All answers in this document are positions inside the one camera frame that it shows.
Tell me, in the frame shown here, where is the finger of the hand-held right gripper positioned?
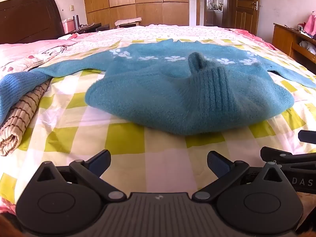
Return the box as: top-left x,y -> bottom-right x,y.
298,130 -> 316,144
260,146 -> 316,165

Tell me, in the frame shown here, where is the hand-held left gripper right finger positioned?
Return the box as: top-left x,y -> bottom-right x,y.
192,150 -> 288,202

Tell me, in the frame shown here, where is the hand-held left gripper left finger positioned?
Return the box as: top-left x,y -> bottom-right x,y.
33,150 -> 128,202

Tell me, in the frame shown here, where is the teal fuzzy flower-print sweater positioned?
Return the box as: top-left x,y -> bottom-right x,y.
30,39 -> 316,136

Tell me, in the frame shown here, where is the white cloth on shelf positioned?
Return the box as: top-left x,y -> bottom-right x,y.
299,41 -> 316,55

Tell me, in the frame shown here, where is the beige brown-checked folded cloth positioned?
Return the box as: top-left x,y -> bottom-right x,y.
0,80 -> 51,156

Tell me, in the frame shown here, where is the wooden desk with shelves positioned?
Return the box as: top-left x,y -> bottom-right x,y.
272,23 -> 316,66

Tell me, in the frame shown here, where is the pink hanging clothing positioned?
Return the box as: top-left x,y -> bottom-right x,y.
303,11 -> 316,37

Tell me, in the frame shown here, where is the blue ribbed knit garment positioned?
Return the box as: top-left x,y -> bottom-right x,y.
0,71 -> 52,125

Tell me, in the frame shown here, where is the red pink floral blanket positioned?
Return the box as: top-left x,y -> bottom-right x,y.
217,27 -> 262,39

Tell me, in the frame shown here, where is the pink printed quilt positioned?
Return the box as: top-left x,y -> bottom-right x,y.
0,38 -> 82,76

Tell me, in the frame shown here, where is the dark nightstand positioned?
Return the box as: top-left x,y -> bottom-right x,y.
71,23 -> 110,34

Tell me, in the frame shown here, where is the white pink-dotted bed sheet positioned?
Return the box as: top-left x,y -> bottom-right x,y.
71,25 -> 277,52

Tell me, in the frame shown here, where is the pink plastic basket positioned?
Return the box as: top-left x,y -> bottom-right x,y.
62,18 -> 76,34

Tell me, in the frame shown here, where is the brown wooden door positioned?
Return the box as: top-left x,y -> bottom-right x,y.
232,0 -> 260,36

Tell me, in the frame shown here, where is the wooden stool with white cushion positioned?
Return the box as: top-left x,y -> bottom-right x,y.
115,17 -> 143,29

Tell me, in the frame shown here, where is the dark wooden headboard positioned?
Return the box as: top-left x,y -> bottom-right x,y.
0,0 -> 65,44

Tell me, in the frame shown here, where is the light wooden wardrobe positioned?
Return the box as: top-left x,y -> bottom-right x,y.
82,0 -> 190,29

